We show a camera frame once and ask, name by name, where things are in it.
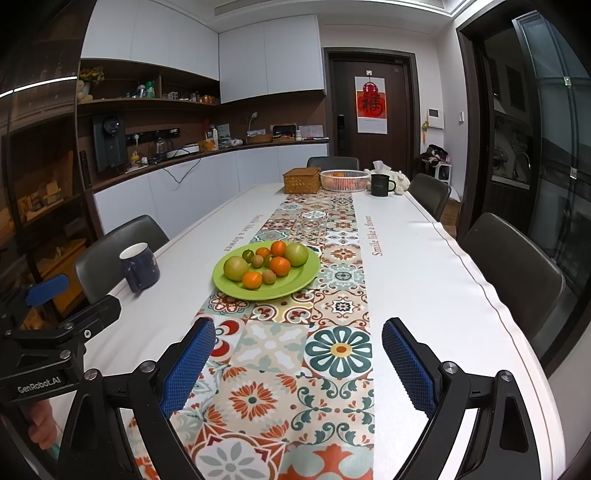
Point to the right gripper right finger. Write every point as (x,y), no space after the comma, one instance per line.
(502,443)

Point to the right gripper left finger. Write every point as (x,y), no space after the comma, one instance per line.
(94,443)

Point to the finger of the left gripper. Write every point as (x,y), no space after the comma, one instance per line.
(46,290)
(89,322)

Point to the large yellow-green pear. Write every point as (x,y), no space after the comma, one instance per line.
(235,267)

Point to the brown kiwi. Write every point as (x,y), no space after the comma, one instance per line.
(269,277)
(257,261)

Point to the large green apple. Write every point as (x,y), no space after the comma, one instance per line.
(297,254)

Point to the person left hand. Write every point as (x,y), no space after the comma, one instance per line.
(42,430)

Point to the grey chair near left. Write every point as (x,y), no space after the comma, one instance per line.
(99,267)

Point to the grey chair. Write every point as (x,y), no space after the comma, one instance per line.
(431,193)
(99,267)
(526,279)

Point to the dark blue mug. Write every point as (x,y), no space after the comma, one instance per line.
(139,266)

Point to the grey chair near right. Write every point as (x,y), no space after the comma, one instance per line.
(526,279)

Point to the black coffee machine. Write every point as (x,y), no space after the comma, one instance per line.
(109,144)

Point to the patterned table runner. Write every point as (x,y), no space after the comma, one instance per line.
(288,392)

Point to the wicker basket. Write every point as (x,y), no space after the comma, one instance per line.
(302,181)

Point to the grey chair far right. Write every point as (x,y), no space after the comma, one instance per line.
(431,193)

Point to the white tissue cloth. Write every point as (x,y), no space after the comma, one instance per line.
(401,182)

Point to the black mug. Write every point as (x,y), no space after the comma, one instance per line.
(382,185)

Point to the grey chair table head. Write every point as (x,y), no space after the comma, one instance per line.
(334,163)

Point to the clear fruit bowl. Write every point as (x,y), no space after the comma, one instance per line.
(344,180)

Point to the red poster on door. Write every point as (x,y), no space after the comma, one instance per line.
(371,105)

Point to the dark wooden door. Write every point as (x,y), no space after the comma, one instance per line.
(400,147)

